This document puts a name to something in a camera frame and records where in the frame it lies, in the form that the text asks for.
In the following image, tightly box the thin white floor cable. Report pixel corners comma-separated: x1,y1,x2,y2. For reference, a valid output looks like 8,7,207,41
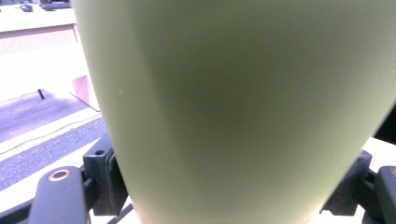
0,113,103,157

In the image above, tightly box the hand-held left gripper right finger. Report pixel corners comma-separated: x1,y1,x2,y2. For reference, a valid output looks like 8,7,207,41
319,149,374,217

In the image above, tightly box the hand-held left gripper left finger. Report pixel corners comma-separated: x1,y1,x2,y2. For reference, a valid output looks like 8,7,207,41
82,133,130,217

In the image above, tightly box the beige background desk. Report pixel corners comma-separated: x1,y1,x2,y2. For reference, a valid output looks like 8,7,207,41
0,2,101,113

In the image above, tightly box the dark keyboard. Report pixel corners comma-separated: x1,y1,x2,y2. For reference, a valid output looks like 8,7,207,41
38,1,73,10

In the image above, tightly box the green bottle with white cap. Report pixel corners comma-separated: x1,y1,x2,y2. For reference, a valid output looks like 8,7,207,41
70,0,396,224

